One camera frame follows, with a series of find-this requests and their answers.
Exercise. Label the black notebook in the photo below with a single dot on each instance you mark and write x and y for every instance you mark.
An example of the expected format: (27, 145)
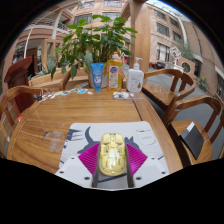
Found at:
(192, 140)

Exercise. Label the yellow liquid soap bottle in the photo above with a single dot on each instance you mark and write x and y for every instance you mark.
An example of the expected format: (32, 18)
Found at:
(115, 75)

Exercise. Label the small black key fob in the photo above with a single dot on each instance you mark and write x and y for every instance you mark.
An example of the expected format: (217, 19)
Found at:
(39, 98)

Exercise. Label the crumpled white wrapper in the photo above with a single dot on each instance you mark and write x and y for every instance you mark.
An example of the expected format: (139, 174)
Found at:
(120, 95)

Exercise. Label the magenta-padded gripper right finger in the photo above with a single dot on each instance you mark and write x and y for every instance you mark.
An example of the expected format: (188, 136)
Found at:
(151, 170)

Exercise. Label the white abstract sculpture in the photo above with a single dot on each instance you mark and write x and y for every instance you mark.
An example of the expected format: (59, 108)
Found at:
(175, 55)

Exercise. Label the white packet pile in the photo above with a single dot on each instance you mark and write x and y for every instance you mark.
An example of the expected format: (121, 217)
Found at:
(49, 95)

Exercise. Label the white pump bottle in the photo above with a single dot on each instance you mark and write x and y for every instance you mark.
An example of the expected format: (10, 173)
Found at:
(135, 80)

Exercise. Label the dark red wooden lectern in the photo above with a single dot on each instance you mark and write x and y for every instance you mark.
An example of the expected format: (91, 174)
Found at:
(18, 71)

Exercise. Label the yellow computer mouse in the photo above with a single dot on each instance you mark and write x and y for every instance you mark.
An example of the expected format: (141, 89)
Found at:
(112, 155)

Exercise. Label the blue printed card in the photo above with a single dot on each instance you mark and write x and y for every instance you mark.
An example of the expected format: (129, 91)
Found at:
(82, 91)

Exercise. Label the green plant in white pot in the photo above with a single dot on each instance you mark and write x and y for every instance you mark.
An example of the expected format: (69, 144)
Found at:
(90, 40)

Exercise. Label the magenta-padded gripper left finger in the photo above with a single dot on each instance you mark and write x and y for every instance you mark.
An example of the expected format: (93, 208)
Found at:
(71, 170)

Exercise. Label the blue squeeze tube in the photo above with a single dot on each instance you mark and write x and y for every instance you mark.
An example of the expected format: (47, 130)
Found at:
(97, 76)

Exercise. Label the small white card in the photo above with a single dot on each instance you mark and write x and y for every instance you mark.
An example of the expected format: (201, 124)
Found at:
(90, 93)

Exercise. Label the white cat-print mouse pad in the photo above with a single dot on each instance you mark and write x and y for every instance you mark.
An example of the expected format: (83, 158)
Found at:
(100, 128)

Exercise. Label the long wooden planter with plants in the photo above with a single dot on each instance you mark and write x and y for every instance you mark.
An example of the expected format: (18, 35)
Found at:
(41, 79)

